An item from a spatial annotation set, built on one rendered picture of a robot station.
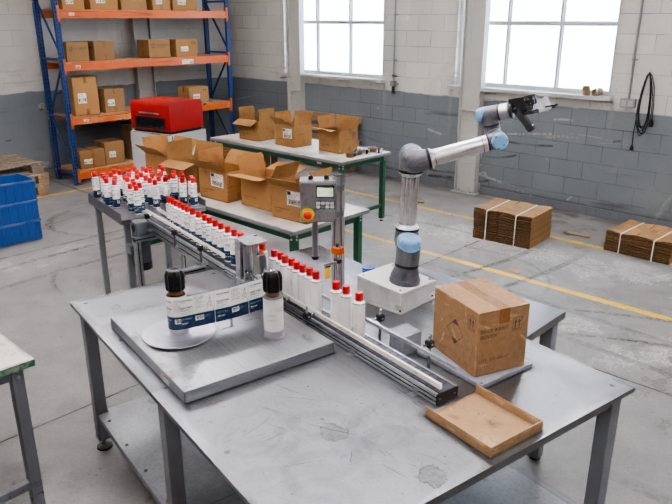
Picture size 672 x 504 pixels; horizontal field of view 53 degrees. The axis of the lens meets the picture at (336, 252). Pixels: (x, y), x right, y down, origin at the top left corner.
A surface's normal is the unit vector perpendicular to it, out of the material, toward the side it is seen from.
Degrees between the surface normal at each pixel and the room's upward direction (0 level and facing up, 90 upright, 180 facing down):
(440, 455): 0
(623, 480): 0
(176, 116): 90
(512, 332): 90
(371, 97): 90
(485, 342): 90
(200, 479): 0
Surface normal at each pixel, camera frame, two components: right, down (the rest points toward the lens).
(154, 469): 0.01, -0.95
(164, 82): 0.73, 0.22
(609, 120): -0.69, 0.24
